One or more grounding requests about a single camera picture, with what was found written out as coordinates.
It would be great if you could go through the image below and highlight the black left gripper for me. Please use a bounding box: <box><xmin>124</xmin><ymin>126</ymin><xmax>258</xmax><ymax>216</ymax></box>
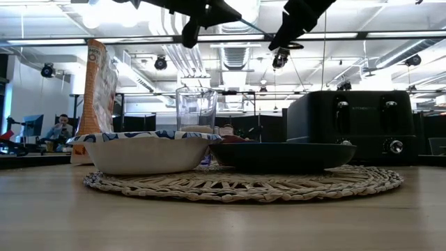
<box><xmin>114</xmin><ymin>0</ymin><xmax>243</xmax><ymax>50</ymax></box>

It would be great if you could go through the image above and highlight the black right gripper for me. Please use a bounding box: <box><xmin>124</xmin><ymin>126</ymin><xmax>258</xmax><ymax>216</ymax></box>
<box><xmin>267</xmin><ymin>0</ymin><xmax>338</xmax><ymax>52</ymax></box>

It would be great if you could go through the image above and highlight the dark green plate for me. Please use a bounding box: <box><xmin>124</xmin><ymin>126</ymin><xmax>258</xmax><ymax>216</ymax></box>
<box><xmin>208</xmin><ymin>142</ymin><xmax>358</xmax><ymax>174</ymax></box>

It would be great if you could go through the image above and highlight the blue patterned paper bowl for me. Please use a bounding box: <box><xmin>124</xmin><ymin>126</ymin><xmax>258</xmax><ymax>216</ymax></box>
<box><xmin>65</xmin><ymin>130</ymin><xmax>224</xmax><ymax>176</ymax></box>

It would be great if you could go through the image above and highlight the clear glass with milk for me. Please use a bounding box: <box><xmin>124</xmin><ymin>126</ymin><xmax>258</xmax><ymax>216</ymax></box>
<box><xmin>175</xmin><ymin>86</ymin><xmax>220</xmax><ymax>167</ymax></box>

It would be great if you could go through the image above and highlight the black four-slot toaster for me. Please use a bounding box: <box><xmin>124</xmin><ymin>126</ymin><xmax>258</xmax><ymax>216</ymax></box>
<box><xmin>285</xmin><ymin>89</ymin><xmax>419</xmax><ymax>165</ymax></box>

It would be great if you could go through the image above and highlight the round woven straw placemat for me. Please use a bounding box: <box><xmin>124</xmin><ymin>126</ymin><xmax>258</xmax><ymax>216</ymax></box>
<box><xmin>82</xmin><ymin>162</ymin><xmax>406</xmax><ymax>204</ymax></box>

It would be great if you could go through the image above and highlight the person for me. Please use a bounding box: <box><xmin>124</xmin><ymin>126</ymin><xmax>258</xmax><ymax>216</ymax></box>
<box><xmin>44</xmin><ymin>113</ymin><xmax>75</xmax><ymax>149</ymax></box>

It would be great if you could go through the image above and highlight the computer monitor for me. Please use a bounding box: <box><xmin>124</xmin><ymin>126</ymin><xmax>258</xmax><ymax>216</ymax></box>
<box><xmin>21</xmin><ymin>114</ymin><xmax>45</xmax><ymax>138</ymax></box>

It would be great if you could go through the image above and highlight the black aluminium table frame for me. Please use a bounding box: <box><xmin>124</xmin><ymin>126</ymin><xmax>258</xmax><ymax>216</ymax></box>
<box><xmin>0</xmin><ymin>152</ymin><xmax>446</xmax><ymax>171</ymax></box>

